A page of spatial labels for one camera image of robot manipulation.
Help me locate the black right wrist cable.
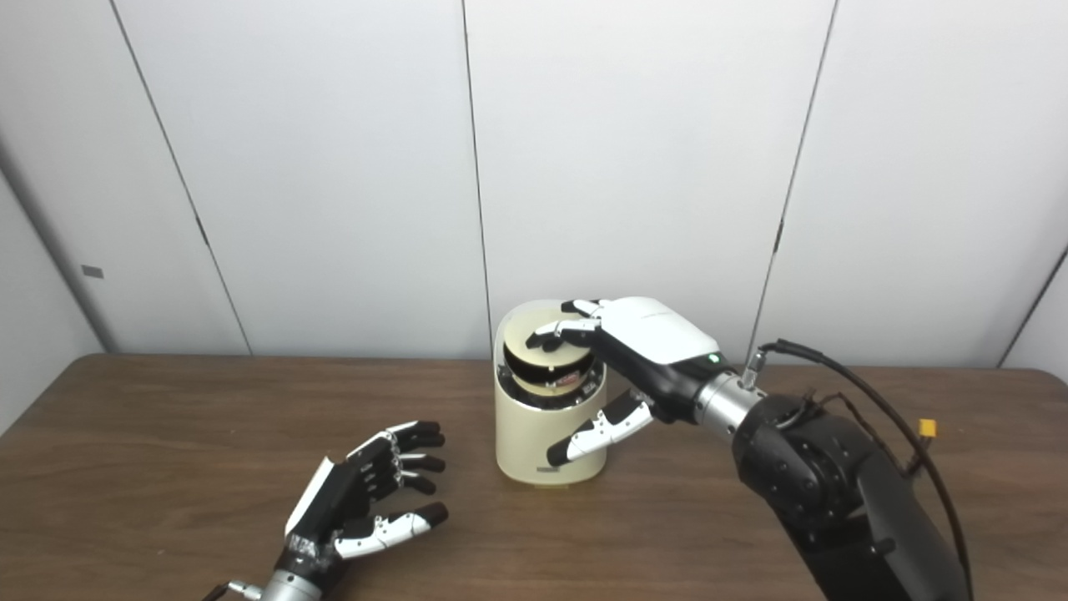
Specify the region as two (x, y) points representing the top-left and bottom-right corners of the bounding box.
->
(741, 338), (973, 601)

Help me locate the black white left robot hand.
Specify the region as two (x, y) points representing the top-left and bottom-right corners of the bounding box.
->
(284, 421), (450, 577)

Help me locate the cream round bin lid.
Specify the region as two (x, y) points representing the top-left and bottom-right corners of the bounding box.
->
(502, 313), (595, 395)

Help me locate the cream-colored bin body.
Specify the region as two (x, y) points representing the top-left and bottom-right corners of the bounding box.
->
(494, 300), (608, 487)

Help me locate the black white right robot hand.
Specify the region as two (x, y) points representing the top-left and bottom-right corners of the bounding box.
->
(526, 296), (723, 468)

